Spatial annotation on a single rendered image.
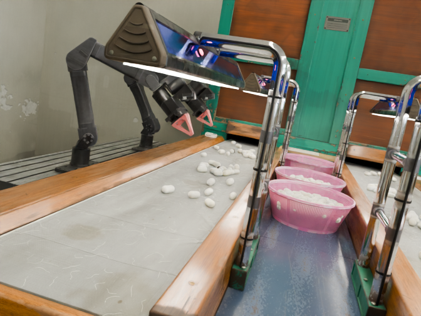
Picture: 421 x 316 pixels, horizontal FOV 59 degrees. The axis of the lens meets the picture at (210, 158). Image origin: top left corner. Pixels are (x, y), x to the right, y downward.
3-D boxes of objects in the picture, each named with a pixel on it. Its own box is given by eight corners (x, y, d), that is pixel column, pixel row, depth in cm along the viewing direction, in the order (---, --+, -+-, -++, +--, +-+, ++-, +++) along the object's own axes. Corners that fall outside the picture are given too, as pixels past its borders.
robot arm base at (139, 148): (160, 133, 200) (148, 131, 201) (146, 136, 181) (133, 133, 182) (158, 148, 201) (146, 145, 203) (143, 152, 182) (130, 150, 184)
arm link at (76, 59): (158, 75, 140) (80, 32, 129) (161, 76, 131) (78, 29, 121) (143, 105, 141) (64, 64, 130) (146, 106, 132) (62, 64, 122)
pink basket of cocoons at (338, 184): (282, 205, 128) (287, 179, 126) (262, 185, 154) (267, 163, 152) (353, 215, 132) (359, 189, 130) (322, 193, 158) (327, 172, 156)
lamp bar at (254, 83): (239, 89, 140) (242, 70, 138) (259, 94, 199) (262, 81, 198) (259, 93, 138) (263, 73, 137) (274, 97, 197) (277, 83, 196)
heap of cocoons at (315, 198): (262, 219, 107) (267, 199, 106) (270, 200, 130) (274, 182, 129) (347, 240, 102) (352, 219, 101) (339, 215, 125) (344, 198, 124)
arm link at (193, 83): (209, 88, 184) (194, 69, 185) (204, 87, 175) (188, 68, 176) (192, 103, 187) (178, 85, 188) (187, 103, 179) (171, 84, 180)
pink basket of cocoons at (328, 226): (256, 223, 106) (262, 191, 105) (266, 200, 132) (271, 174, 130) (353, 247, 100) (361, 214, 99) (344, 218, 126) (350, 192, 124)
